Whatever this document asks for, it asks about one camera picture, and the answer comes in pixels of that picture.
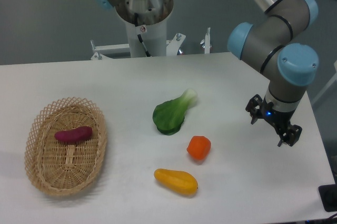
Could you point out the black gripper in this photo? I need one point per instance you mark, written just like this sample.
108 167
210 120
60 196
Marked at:
289 134

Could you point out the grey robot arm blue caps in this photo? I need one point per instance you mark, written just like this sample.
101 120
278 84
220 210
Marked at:
267 48

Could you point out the purple sweet potato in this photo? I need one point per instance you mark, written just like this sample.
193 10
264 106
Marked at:
74 135

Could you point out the woven wicker basket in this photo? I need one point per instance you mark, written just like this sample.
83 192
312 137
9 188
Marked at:
62 169

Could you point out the orange persimmon fruit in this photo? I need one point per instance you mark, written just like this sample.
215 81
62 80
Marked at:
199 147

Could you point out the black device at table corner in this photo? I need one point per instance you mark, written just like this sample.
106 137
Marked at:
328 197

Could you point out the green bok choy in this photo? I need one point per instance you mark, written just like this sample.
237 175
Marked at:
169 116

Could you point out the yellow papaya fruit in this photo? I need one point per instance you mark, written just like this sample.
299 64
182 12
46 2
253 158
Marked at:
180 182

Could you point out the white metal base frame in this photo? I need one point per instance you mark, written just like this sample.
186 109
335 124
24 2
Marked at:
154 47

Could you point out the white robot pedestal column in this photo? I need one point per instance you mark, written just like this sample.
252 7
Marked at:
146 19

